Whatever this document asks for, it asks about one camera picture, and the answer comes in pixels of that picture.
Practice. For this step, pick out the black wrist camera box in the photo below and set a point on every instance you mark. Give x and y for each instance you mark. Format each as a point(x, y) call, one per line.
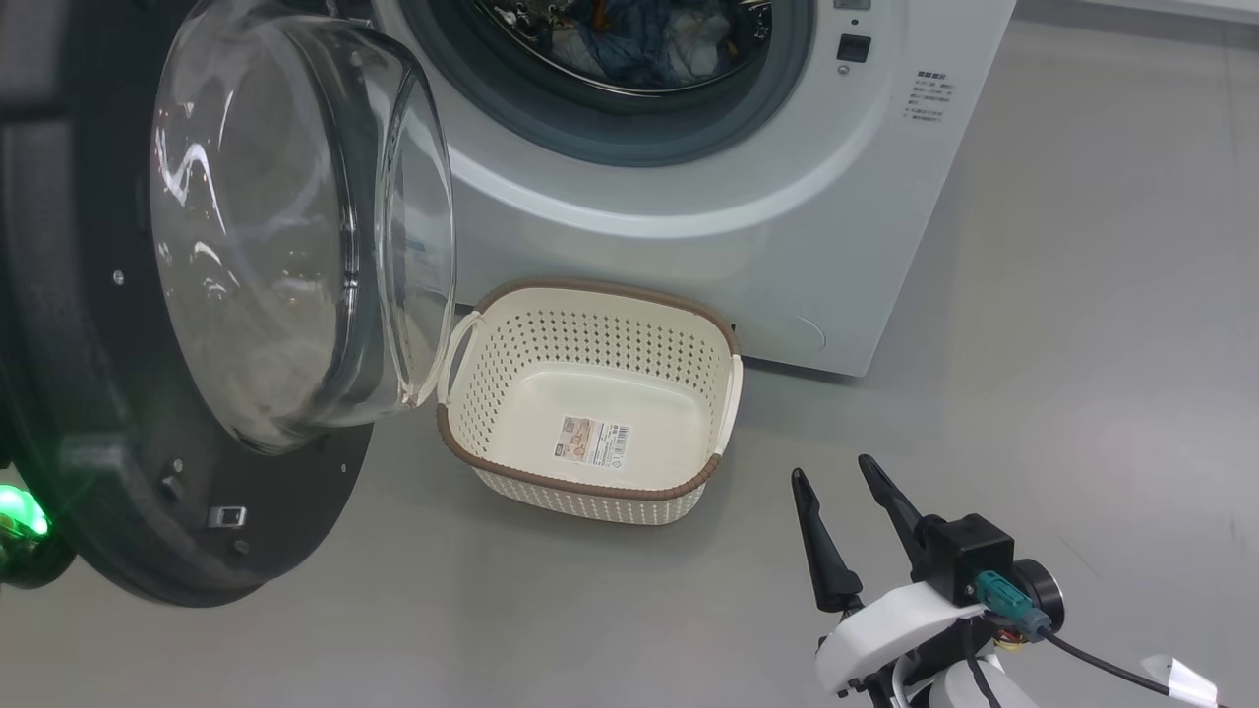
point(969, 556)
point(34, 565)

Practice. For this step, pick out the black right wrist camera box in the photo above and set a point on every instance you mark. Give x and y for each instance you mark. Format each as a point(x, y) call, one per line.
point(969, 556)

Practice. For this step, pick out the white board panel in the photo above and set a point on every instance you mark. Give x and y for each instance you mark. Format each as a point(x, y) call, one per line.
point(1200, 4)

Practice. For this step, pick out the basket barcode sticker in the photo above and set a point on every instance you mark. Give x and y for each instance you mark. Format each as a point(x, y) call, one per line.
point(592, 441)

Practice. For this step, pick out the blue bear-print garment white trim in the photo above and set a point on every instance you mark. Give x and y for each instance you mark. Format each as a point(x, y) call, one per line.
point(693, 54)

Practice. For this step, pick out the small printed text label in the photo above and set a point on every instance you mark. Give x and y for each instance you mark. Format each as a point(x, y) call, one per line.
point(932, 96)

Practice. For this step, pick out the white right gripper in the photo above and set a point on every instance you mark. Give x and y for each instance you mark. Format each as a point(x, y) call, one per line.
point(885, 629)

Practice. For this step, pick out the steel washing machine drum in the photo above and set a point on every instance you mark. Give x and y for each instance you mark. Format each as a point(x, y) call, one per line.
point(521, 25)

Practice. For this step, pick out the white perforated basket brown rim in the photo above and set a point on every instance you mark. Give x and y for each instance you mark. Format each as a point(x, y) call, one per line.
point(590, 334)

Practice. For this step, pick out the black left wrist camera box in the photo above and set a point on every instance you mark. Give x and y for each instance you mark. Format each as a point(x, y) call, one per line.
point(34, 565)

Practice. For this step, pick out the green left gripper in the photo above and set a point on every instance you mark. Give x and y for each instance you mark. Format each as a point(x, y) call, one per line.
point(18, 513)

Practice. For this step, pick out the black round glass washer door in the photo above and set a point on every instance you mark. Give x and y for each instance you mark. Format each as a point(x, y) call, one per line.
point(98, 344)

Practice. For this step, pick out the white front-load washing machine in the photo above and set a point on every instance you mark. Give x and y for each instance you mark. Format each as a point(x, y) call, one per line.
point(885, 246)

